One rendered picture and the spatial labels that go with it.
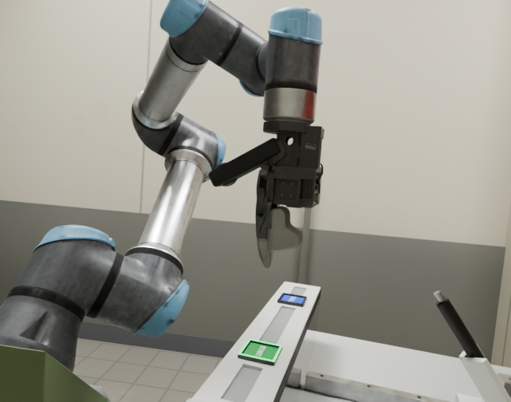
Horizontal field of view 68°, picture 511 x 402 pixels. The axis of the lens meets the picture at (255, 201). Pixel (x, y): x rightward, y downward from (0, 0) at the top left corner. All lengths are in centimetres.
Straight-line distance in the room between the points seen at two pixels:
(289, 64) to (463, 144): 209
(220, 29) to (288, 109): 17
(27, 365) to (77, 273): 17
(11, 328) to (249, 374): 33
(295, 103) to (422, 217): 203
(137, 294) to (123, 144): 204
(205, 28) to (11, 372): 52
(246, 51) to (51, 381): 52
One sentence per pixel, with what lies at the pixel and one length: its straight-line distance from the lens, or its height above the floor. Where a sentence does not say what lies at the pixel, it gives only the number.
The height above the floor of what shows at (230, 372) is 96.
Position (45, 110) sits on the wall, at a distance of 297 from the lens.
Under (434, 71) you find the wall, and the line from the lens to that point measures 257.
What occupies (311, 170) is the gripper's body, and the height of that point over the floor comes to 124.
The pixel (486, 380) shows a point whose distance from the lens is 40.
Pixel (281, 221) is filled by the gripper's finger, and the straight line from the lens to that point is 54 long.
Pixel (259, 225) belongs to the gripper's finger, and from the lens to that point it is 53.
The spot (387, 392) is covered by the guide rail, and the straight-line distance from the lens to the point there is 82.
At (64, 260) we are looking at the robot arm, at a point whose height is 107.
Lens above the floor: 124
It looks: 5 degrees down
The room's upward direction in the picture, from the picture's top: 4 degrees clockwise
